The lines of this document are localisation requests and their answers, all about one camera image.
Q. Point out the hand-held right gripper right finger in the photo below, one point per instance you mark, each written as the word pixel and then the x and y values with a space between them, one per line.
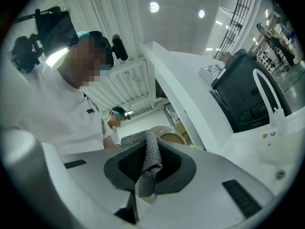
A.
pixel 205 199

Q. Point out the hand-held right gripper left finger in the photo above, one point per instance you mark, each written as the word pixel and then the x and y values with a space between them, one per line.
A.
pixel 90 187

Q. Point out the grey knitted cloth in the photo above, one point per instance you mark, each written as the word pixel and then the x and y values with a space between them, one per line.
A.
pixel 152 151

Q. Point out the beige bowl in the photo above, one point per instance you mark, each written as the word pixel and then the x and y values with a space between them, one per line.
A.
pixel 172 135

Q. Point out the cardboard box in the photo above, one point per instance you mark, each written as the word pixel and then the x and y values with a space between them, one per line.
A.
pixel 182 131

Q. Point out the person's white t-shirt torso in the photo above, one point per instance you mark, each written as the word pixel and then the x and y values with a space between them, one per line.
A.
pixel 59 108

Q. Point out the white sink basin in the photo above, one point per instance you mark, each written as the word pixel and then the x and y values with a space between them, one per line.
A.
pixel 286 147

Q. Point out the white raised counter shelf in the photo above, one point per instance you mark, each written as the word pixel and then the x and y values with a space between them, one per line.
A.
pixel 181 85

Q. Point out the black countertop appliance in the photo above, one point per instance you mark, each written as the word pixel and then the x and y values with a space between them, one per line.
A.
pixel 245 89

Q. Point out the white curved faucet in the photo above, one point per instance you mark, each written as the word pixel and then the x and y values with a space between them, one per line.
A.
pixel 271 96

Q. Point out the person's head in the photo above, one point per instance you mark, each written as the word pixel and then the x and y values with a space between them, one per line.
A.
pixel 88 61

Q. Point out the white tray with glassware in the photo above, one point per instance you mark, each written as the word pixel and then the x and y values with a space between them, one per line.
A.
pixel 210 71

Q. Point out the black headset side pod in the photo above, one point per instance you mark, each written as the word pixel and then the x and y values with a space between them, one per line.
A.
pixel 119 47

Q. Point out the round ceiling light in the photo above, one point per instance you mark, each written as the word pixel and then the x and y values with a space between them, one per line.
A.
pixel 201 13
pixel 154 7

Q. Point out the black head-mounted camera rig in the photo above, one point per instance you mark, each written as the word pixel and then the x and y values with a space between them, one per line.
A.
pixel 52 32

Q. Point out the black metal grid frame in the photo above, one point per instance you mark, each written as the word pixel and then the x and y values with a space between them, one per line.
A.
pixel 234 25

